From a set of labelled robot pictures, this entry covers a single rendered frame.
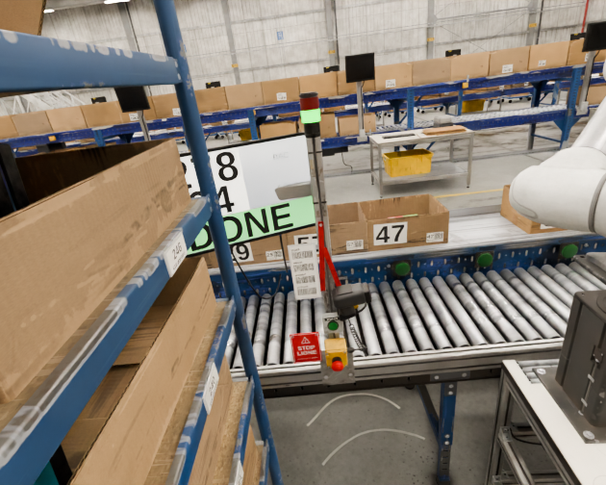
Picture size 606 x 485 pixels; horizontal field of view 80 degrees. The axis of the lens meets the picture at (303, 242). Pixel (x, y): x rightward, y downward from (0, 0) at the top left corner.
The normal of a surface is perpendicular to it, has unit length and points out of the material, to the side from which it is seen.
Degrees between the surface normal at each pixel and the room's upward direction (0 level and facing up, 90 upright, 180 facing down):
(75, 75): 90
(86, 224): 91
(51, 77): 90
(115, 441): 90
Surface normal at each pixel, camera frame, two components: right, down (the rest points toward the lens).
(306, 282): 0.00, 0.42
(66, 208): 0.99, -0.11
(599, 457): -0.12, -0.90
